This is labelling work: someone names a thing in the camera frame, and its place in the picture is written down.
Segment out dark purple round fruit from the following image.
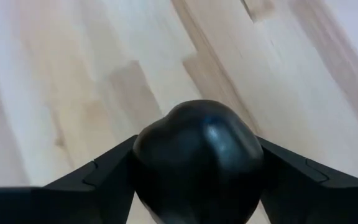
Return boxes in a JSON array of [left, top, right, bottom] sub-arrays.
[[131, 99, 265, 224]]

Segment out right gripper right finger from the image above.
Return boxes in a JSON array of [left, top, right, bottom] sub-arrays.
[[255, 136, 358, 224]]

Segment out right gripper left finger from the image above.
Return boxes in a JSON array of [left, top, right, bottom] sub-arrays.
[[0, 134, 140, 224]]

